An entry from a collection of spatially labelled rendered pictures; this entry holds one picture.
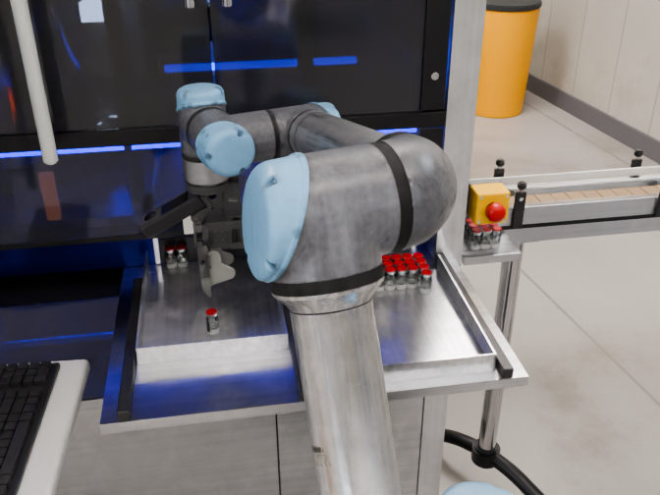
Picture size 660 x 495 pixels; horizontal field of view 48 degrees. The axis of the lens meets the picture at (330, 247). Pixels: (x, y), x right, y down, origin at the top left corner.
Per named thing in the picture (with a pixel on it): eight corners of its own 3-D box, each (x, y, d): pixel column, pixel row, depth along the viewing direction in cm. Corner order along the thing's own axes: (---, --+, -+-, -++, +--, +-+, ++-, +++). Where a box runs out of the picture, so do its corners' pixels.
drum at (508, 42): (505, 96, 540) (517, -10, 504) (540, 116, 503) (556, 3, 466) (449, 103, 527) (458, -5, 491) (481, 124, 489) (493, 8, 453)
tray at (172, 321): (147, 265, 156) (145, 250, 154) (270, 255, 159) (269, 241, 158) (137, 364, 126) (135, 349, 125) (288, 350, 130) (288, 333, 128)
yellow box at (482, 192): (464, 210, 160) (467, 180, 157) (495, 208, 161) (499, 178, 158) (475, 226, 154) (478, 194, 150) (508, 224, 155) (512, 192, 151)
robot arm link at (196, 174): (181, 164, 115) (182, 146, 122) (184, 192, 117) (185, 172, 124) (230, 161, 116) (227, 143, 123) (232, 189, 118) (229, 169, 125)
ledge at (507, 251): (444, 235, 171) (444, 228, 170) (497, 231, 173) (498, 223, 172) (463, 265, 159) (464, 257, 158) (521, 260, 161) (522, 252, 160)
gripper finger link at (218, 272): (238, 301, 127) (234, 250, 124) (202, 303, 126) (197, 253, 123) (237, 293, 130) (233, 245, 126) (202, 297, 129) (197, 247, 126)
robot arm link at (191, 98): (181, 97, 108) (168, 83, 115) (188, 167, 113) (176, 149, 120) (232, 91, 111) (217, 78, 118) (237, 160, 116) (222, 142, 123)
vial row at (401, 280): (339, 289, 147) (339, 269, 145) (426, 282, 149) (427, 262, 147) (341, 295, 145) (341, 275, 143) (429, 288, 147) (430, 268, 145)
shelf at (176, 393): (125, 275, 156) (123, 267, 155) (443, 248, 166) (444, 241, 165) (101, 434, 115) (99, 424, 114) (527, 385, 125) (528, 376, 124)
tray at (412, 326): (315, 279, 151) (315, 264, 149) (438, 269, 154) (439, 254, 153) (343, 386, 121) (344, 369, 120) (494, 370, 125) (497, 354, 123)
